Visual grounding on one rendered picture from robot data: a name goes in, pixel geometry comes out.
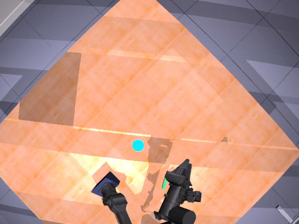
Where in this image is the cyan circle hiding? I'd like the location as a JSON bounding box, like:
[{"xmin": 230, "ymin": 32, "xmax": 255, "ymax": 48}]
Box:
[{"xmin": 132, "ymin": 140, "xmax": 144, "ymax": 151}]

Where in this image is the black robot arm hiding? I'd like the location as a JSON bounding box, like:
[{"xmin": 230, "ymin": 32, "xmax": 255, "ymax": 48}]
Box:
[{"xmin": 98, "ymin": 182, "xmax": 201, "ymax": 224}]

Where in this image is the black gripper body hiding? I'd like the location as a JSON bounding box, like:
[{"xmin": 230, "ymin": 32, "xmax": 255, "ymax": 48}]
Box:
[{"xmin": 164, "ymin": 171, "xmax": 194, "ymax": 206}]

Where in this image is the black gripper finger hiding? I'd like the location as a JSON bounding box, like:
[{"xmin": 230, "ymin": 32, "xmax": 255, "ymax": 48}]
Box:
[
  {"xmin": 171, "ymin": 159, "xmax": 190, "ymax": 180},
  {"xmin": 186, "ymin": 163, "xmax": 192, "ymax": 186}
]

